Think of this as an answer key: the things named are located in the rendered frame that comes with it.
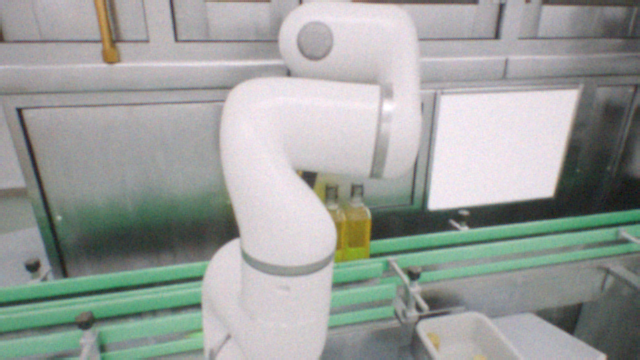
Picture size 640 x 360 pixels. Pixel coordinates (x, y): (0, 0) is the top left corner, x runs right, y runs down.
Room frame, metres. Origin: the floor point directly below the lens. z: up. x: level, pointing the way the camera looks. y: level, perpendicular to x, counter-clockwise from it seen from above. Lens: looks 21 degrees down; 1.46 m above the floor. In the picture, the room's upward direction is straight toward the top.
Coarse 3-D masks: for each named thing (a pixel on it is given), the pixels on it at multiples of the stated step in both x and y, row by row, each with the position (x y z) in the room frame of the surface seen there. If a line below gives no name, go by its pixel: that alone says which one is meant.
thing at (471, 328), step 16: (432, 320) 0.70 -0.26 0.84; (448, 320) 0.70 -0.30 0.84; (464, 320) 0.71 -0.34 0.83; (480, 320) 0.71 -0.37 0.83; (448, 336) 0.70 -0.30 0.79; (464, 336) 0.71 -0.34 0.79; (480, 336) 0.70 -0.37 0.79; (496, 336) 0.66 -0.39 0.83; (432, 352) 0.61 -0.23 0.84; (448, 352) 0.67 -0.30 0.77; (464, 352) 0.68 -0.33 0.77; (480, 352) 0.68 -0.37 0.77; (496, 352) 0.65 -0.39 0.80; (512, 352) 0.61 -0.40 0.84
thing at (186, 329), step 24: (360, 288) 0.65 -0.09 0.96; (384, 288) 0.65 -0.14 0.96; (336, 312) 0.63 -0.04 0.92; (360, 312) 0.64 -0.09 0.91; (384, 312) 0.65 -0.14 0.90; (48, 336) 0.52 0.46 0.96; (72, 336) 0.52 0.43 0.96; (120, 336) 0.54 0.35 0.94; (144, 336) 0.55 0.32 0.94; (168, 336) 0.56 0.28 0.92; (192, 336) 0.57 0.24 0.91
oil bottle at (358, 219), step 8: (344, 208) 0.78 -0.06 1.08; (352, 208) 0.76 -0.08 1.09; (360, 208) 0.76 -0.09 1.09; (352, 216) 0.75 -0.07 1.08; (360, 216) 0.75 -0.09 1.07; (368, 216) 0.76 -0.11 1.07; (352, 224) 0.75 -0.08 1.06; (360, 224) 0.75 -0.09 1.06; (368, 224) 0.76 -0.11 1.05; (352, 232) 0.75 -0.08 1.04; (360, 232) 0.75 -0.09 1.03; (368, 232) 0.76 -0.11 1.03; (352, 240) 0.75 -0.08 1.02; (360, 240) 0.75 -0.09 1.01; (368, 240) 0.76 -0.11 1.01; (352, 248) 0.75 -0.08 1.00; (360, 248) 0.75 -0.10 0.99; (368, 248) 0.76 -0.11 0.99; (352, 256) 0.75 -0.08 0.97; (360, 256) 0.75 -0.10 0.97; (368, 256) 0.76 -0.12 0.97
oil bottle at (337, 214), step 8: (328, 208) 0.76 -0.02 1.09; (336, 208) 0.76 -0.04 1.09; (336, 216) 0.75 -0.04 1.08; (344, 216) 0.75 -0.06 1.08; (336, 224) 0.74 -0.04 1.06; (344, 224) 0.75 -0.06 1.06; (336, 232) 0.74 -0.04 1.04; (344, 232) 0.75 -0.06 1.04; (336, 240) 0.74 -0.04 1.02; (344, 240) 0.75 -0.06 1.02; (336, 248) 0.74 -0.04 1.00; (344, 248) 0.75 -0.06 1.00; (336, 256) 0.74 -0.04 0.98; (344, 256) 0.75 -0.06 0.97
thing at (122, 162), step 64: (0, 0) 0.80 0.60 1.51; (64, 0) 0.82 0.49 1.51; (128, 0) 0.85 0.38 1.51; (192, 0) 0.88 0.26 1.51; (256, 0) 0.90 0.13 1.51; (320, 0) 0.92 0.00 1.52; (384, 0) 0.97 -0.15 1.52; (448, 0) 1.00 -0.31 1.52; (512, 0) 1.02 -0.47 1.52; (576, 0) 1.08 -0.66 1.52; (0, 64) 0.77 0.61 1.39; (64, 64) 0.78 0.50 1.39; (128, 64) 0.81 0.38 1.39; (192, 64) 0.84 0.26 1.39; (256, 64) 0.86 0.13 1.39; (448, 64) 0.97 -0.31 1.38; (512, 64) 1.01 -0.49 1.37; (576, 64) 1.05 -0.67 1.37; (64, 128) 0.80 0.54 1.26; (128, 128) 0.83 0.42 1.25; (192, 128) 0.86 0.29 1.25; (576, 128) 1.09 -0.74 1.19; (64, 192) 0.80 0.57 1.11; (128, 192) 0.83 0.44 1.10; (192, 192) 0.86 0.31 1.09; (576, 192) 1.11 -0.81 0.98; (64, 256) 0.79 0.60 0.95; (128, 256) 0.82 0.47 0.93; (192, 256) 0.85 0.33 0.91
